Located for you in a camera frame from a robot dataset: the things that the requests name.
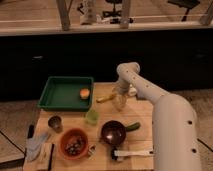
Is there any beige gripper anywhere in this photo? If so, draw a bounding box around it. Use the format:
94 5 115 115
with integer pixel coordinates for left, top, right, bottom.
112 88 127 111

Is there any yellow banana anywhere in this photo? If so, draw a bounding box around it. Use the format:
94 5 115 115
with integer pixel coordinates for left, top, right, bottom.
96 94 115 103

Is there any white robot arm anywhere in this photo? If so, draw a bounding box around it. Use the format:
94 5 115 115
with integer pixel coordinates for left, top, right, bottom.
116 62 202 171

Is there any light green plastic cup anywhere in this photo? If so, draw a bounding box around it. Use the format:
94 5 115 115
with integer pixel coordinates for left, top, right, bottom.
85 109 99 125

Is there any metal cup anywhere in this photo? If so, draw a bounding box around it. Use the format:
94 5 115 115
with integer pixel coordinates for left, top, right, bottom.
48 116 63 133

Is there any orange round fruit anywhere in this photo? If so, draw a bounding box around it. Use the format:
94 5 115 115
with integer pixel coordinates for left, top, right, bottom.
80 88 90 99

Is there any green cucumber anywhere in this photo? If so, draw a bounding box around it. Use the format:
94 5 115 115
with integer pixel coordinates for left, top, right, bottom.
125 122 141 132

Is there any dark purple bowl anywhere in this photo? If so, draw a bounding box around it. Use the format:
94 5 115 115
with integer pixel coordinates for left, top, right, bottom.
101 120 126 146

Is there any green plastic tray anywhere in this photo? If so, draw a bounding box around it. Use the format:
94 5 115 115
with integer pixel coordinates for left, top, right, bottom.
38 76 94 112

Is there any white dish brush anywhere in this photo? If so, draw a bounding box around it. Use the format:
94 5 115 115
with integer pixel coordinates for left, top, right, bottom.
111 149 153 161

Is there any orange bowl with contents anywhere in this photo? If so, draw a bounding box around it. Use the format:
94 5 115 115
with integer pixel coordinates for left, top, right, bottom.
58 128 88 160

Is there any grey cloth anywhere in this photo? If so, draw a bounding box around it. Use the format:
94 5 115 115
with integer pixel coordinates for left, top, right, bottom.
26 132 49 162

